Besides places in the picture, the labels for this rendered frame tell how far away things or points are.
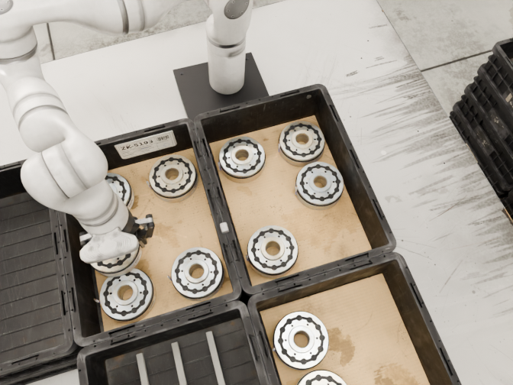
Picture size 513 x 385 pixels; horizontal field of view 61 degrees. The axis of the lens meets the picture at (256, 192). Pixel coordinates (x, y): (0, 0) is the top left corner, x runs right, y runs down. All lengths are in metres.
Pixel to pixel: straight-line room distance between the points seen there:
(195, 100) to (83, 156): 0.60
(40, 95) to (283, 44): 0.85
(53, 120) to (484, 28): 2.30
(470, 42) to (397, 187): 1.50
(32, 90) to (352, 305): 0.67
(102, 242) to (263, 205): 0.37
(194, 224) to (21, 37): 0.46
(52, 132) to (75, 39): 1.90
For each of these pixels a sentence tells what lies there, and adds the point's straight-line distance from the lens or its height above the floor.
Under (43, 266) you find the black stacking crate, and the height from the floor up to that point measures 0.83.
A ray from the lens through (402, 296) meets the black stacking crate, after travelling 0.89.
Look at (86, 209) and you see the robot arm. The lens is 0.67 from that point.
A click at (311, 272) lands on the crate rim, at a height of 0.93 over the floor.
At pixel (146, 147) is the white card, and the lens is 0.99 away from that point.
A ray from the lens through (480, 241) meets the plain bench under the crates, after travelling 1.19.
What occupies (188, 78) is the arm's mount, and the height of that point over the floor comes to 0.78.
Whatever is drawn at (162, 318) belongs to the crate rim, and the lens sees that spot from 0.81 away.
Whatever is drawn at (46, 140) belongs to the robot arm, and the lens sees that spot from 0.67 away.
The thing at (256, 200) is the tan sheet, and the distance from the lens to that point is 0.96.
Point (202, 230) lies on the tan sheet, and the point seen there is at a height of 0.83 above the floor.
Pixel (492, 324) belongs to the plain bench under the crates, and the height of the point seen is 0.70.
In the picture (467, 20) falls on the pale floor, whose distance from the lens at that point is 2.66.
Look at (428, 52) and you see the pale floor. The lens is 2.44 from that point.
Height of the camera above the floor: 1.71
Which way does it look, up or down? 66 degrees down
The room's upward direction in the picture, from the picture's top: 2 degrees counter-clockwise
